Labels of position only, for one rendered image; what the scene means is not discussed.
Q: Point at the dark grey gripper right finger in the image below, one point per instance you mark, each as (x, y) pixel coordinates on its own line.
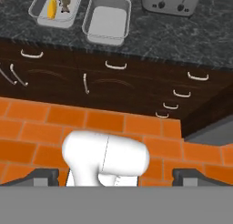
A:
(185, 174)

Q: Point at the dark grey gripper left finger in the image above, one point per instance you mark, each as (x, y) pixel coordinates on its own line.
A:
(45, 174)

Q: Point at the grey tupperware container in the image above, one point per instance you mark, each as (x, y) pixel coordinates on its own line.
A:
(41, 9)
(106, 21)

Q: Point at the yellow corn cob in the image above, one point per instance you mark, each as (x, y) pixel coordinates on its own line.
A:
(52, 8)

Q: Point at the dark wooden cabinet run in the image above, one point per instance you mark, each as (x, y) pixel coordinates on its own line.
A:
(145, 85)

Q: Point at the silver toaster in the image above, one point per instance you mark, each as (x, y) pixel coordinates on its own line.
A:
(173, 1)

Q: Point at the white rounded object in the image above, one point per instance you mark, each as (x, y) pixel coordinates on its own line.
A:
(103, 156)

